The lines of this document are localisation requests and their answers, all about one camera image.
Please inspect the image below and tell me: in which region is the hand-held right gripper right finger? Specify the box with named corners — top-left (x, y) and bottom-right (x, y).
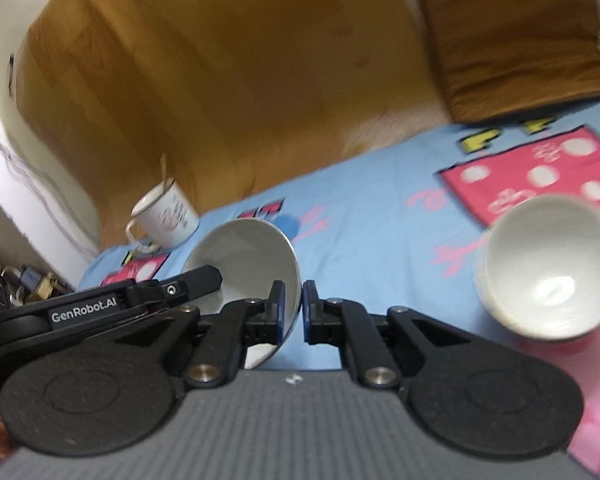
top-left (302, 281), bottom-right (473, 390)

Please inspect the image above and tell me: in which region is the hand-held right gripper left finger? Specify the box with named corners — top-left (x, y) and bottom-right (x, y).
top-left (105, 281), bottom-right (287, 390)

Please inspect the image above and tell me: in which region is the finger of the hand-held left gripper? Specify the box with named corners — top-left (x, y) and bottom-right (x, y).
top-left (157, 265), bottom-right (224, 306)

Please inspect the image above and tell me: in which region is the large white floral bowl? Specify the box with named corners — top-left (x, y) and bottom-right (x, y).
top-left (182, 218), bottom-right (302, 371)

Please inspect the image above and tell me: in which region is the small white floral bowl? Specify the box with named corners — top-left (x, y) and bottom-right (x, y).
top-left (472, 193), bottom-right (600, 343)

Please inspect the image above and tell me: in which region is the white enamel mug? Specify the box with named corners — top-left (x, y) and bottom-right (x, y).
top-left (125, 180), bottom-right (201, 252)

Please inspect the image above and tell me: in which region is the cartoon pig printed blanket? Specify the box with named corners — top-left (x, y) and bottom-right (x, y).
top-left (77, 95), bottom-right (600, 478)

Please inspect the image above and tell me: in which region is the wooden headboard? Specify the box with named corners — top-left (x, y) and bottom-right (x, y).
top-left (10, 0), bottom-right (453, 256)

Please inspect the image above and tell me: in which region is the brown seat cushion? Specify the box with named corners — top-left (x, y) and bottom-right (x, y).
top-left (410, 0), bottom-right (600, 123)

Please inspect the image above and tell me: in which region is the thin wall cable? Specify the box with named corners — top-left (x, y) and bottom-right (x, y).
top-left (0, 122), bottom-right (101, 261)

